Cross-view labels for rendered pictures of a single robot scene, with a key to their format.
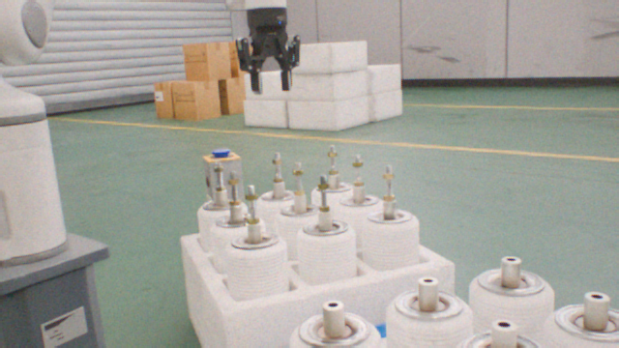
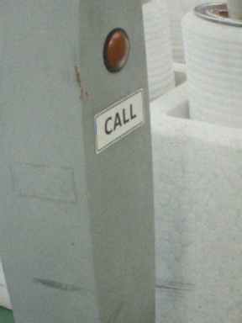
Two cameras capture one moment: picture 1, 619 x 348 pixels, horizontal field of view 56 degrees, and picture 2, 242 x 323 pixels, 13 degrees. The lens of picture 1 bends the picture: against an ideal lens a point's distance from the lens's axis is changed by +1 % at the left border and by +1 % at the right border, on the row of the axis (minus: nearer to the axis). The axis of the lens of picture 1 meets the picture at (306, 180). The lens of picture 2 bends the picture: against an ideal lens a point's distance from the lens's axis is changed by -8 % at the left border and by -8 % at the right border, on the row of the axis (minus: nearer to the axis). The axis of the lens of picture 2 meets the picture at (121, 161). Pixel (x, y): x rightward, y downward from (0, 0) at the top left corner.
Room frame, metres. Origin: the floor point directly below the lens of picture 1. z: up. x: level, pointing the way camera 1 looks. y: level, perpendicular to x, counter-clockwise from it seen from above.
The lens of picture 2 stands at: (1.58, 0.63, 0.41)
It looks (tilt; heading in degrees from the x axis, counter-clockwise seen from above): 22 degrees down; 231
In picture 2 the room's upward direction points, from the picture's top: 3 degrees counter-clockwise
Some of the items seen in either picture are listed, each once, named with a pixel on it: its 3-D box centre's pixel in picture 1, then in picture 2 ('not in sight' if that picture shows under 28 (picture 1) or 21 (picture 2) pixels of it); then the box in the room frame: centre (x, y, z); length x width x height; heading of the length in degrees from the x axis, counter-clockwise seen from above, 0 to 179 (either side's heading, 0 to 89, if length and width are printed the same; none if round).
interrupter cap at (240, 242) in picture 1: (254, 241); not in sight; (0.85, 0.09, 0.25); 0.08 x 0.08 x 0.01
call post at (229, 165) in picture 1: (227, 225); (71, 225); (1.25, 0.18, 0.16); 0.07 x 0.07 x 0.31; 20
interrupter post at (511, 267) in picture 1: (511, 273); not in sight; (0.64, -0.24, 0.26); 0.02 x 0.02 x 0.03
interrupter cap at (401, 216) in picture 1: (389, 217); not in sight; (0.93, -0.14, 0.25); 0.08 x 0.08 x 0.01
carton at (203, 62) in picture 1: (207, 61); not in sight; (4.89, 0.76, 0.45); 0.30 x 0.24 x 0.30; 51
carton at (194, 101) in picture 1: (196, 100); not in sight; (4.78, 0.86, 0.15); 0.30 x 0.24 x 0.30; 48
